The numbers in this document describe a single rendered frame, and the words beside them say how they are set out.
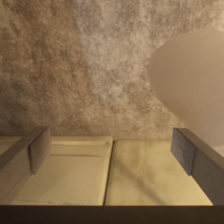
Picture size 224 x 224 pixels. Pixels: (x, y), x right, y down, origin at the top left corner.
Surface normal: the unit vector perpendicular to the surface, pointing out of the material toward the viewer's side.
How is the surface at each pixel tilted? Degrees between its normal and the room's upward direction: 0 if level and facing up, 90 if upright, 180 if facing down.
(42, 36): 0
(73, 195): 90
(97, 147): 90
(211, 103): 0
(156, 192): 90
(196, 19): 0
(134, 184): 90
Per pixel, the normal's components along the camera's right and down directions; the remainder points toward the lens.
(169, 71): -0.12, 0.62
